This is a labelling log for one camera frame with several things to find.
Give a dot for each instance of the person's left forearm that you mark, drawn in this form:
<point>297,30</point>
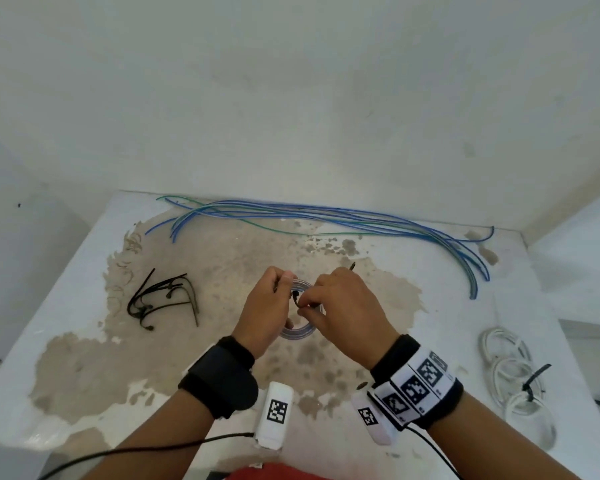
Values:
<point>152,439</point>

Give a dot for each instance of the person's right hand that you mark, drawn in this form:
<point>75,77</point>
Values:
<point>347,319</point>

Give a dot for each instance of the red clothing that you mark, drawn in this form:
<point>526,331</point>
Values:
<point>285,472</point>

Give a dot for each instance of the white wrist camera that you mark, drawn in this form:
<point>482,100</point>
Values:
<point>276,412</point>
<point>372,417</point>

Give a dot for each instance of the person's right forearm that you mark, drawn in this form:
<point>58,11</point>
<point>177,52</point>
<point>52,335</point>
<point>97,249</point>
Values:
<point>475,439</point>

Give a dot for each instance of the person's left thumb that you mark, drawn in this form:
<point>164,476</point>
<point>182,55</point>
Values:
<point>286,282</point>

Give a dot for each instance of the person's right fingers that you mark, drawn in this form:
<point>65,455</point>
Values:
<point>312,302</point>

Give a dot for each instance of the black tie on white coil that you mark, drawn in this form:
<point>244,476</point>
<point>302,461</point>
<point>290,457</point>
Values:
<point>534,382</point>

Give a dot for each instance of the person's left hand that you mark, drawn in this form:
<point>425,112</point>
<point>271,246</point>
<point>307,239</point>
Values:
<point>260,314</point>

